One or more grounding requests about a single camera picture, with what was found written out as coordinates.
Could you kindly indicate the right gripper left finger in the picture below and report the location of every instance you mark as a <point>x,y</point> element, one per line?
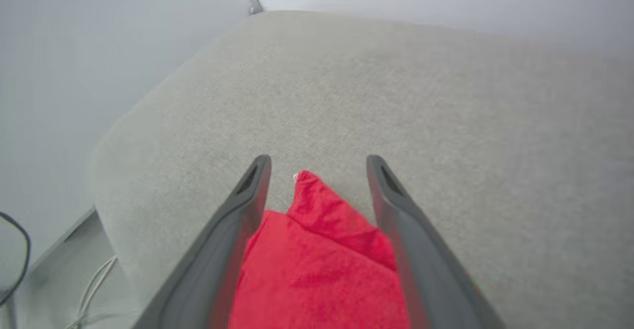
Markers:
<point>218,249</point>

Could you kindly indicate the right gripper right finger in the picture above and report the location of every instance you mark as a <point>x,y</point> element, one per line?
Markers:
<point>421,259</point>

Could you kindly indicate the red and white basketball jersey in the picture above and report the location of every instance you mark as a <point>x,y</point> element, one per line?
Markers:
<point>317,269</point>

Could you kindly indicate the grey fabric sofa cushion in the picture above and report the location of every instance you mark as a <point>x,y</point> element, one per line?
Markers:
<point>396,96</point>

